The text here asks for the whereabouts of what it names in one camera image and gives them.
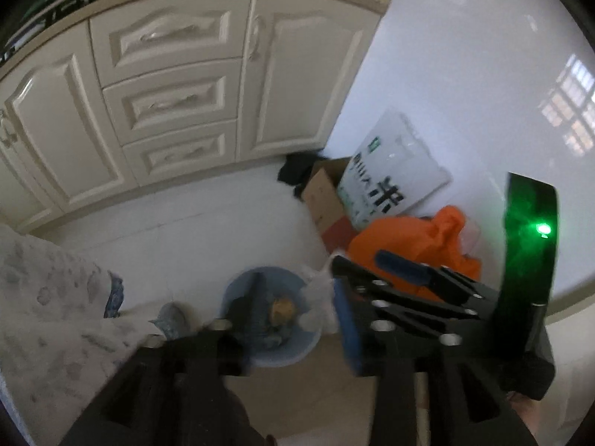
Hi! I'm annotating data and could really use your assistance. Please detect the light blue trash bucket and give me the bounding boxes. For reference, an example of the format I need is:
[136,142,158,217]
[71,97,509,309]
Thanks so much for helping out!
[221,267,322,368]

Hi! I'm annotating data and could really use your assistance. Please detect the trash inside bucket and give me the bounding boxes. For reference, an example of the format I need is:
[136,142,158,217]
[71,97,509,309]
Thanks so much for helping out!
[250,296,298,351]

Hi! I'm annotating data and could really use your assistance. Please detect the cream lower kitchen cabinets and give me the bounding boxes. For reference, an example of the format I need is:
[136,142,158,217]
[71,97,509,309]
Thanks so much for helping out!
[1,0,389,232]

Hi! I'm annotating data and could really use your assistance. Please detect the person's right hand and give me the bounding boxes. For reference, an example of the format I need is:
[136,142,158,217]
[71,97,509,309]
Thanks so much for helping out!
[507,392,543,438]

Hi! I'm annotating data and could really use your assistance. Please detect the grey shoe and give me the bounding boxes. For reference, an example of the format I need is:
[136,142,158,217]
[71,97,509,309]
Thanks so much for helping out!
[150,302,192,340]

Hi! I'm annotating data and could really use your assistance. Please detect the orange plastic bag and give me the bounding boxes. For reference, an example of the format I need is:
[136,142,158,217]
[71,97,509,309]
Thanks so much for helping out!
[347,206,482,302]

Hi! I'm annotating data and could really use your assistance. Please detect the black tracker with green light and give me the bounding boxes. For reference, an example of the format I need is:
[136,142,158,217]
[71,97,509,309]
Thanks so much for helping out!
[501,173,559,306]

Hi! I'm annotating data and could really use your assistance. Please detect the white floral tablecloth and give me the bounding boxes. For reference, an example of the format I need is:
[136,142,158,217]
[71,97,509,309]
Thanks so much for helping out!
[1,226,160,445]

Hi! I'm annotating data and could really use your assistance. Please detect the white rice bag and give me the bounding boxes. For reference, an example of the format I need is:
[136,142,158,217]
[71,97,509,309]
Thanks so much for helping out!
[337,110,451,230]

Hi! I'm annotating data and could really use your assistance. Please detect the brown cardboard box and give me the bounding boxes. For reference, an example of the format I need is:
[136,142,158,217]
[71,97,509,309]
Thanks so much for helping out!
[302,158,357,254]

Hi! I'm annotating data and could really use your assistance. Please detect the black cloth on floor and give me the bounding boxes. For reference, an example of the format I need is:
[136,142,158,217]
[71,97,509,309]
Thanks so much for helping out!
[277,151,326,199]

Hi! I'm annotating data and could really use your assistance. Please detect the black gas stove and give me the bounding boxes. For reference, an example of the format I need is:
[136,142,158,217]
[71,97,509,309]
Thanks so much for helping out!
[1,0,96,65]

